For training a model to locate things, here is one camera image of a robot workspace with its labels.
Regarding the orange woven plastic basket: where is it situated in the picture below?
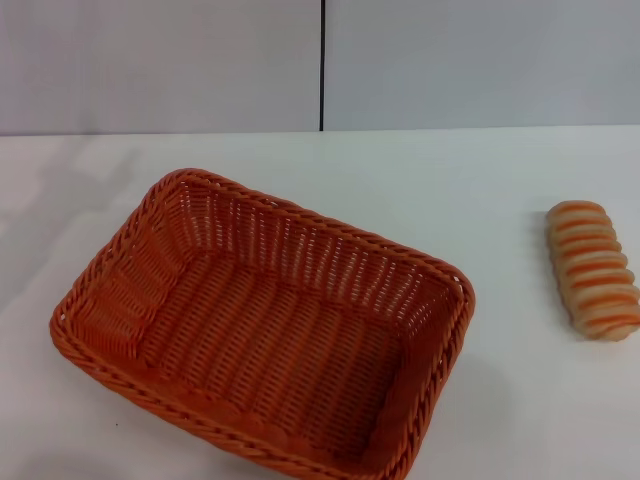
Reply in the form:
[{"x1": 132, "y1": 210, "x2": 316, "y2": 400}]
[{"x1": 48, "y1": 167, "x2": 477, "y2": 480}]

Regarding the orange striped bread roll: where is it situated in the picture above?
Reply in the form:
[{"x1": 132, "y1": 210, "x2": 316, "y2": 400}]
[{"x1": 544, "y1": 199, "x2": 640, "y2": 344}]

